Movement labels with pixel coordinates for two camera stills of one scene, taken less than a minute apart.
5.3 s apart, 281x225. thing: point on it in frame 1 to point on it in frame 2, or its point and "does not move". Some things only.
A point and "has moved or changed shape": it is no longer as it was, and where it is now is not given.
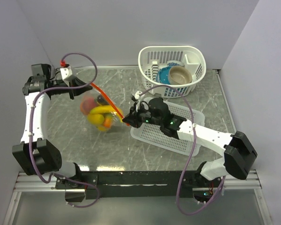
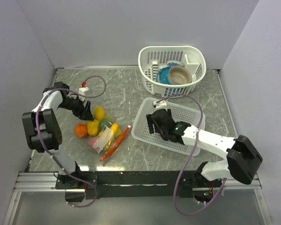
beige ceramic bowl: [179, 75] does not move
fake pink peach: [87, 104] has moved or changed shape
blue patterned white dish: [175, 63] does not move
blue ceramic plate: [163, 75] does not move
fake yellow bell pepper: [95, 119] to [93, 127]
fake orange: [107, 123] to [81, 130]
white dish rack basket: [181, 67] does not move
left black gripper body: [56, 91] to [76, 106]
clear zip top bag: [101, 110] to [102, 133]
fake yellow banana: [101, 108] to [113, 127]
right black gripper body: [140, 115] to [157, 130]
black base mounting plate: [80, 185] does not move
